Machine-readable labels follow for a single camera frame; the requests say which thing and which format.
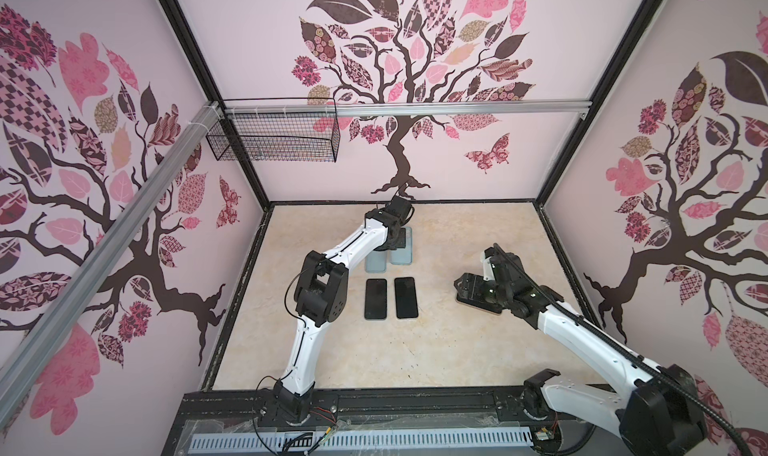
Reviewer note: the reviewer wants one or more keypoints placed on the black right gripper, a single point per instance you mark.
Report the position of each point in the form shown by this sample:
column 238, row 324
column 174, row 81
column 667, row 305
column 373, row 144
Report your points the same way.
column 473, row 294

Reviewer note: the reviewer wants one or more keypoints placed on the black phone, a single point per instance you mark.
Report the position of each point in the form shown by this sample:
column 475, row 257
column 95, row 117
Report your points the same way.
column 406, row 298
column 375, row 306

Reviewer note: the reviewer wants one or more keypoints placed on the pale blue phone case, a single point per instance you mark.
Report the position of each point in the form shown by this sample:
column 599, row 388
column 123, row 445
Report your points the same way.
column 402, row 255

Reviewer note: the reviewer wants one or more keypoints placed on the light green phone case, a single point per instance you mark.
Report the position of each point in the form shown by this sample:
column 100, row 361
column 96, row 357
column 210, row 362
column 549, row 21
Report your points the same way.
column 376, row 262

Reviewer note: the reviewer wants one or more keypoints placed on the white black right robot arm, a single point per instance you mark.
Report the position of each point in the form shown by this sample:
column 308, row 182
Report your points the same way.
column 654, row 410

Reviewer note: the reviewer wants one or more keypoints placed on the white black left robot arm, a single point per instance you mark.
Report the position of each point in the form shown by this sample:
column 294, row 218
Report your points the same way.
column 320, row 296

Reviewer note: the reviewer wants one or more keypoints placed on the white slotted cable duct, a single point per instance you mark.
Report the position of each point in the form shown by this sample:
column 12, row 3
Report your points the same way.
column 356, row 441

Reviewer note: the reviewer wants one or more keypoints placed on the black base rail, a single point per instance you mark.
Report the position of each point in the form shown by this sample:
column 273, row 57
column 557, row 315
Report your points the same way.
column 247, row 411

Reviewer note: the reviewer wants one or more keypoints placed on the aluminium rail back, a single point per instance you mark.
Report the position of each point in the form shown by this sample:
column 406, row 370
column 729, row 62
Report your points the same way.
column 420, row 108

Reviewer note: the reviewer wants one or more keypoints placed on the aluminium rail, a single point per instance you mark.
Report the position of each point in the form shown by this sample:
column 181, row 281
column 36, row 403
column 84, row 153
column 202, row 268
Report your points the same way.
column 420, row 108
column 44, row 339

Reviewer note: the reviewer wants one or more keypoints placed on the black wire basket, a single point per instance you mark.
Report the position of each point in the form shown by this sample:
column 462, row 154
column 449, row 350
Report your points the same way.
column 289, row 129

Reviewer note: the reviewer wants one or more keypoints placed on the black corner frame post left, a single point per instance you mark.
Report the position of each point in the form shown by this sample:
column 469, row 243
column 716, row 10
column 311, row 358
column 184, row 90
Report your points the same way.
column 194, row 55

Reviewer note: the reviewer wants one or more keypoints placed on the black corner frame post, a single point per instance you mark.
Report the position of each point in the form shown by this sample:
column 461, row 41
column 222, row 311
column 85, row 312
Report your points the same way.
column 630, row 41
column 194, row 55

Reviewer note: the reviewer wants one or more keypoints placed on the black corner frame post right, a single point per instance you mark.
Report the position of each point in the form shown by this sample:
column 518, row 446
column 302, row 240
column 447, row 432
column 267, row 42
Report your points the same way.
column 630, row 41

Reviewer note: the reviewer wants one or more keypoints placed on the aluminium rail left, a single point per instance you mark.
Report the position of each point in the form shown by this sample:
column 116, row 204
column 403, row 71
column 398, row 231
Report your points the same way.
column 44, row 339

